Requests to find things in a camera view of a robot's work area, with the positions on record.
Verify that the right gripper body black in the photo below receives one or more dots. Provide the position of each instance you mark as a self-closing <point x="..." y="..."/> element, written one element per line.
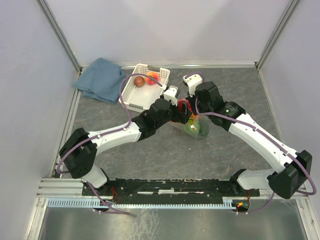
<point x="202" y="108"/>

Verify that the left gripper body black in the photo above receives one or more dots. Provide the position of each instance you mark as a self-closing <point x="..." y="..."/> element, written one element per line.
<point x="177" y="116"/>

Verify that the green watermelon toy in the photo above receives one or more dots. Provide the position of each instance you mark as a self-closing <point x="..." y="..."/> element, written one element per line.
<point x="192" y="129"/>

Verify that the clear zip top bag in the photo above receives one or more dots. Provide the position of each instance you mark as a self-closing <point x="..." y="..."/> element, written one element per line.
<point x="181" y="126"/>

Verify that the dark green avocado toy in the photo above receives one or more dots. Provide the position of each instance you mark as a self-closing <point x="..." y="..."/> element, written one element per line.
<point x="204" y="129"/>

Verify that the white plastic basket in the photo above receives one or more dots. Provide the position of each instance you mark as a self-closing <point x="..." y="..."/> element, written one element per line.
<point x="139" y="99"/>

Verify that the red pomegranate toy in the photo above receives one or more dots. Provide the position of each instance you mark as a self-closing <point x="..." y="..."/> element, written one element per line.
<point x="184" y="106"/>

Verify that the yellow lemon toy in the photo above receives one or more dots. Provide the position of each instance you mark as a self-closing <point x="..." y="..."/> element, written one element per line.
<point x="192" y="119"/>

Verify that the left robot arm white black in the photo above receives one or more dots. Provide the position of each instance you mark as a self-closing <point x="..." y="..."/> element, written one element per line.
<point x="81" y="148"/>

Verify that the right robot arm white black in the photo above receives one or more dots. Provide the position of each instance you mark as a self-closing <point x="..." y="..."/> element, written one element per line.
<point x="289" y="169"/>

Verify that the peach fruit toy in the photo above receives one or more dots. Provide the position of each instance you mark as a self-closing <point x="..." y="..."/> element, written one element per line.
<point x="151" y="78"/>

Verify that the brown kiwi toy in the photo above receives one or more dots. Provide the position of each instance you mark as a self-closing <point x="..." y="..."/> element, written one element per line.
<point x="139" y="81"/>

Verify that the blue folded cloth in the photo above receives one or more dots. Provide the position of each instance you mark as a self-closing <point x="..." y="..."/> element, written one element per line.
<point x="101" y="81"/>

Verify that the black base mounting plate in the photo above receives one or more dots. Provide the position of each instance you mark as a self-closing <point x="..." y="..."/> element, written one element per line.
<point x="173" y="191"/>

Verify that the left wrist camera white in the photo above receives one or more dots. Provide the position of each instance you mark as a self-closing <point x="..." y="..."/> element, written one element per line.
<point x="170" y="94"/>

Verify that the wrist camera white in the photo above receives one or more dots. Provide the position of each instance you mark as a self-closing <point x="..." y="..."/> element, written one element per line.
<point x="192" y="82"/>
<point x="170" y="94"/>

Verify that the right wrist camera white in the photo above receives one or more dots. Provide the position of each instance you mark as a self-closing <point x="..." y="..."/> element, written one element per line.
<point x="192" y="82"/>

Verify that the light blue cable duct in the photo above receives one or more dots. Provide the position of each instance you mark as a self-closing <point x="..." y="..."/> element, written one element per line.
<point x="96" y="204"/>

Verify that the aluminium frame rail front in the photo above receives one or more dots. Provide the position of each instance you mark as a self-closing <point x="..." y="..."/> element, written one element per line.
<point x="59" y="187"/>

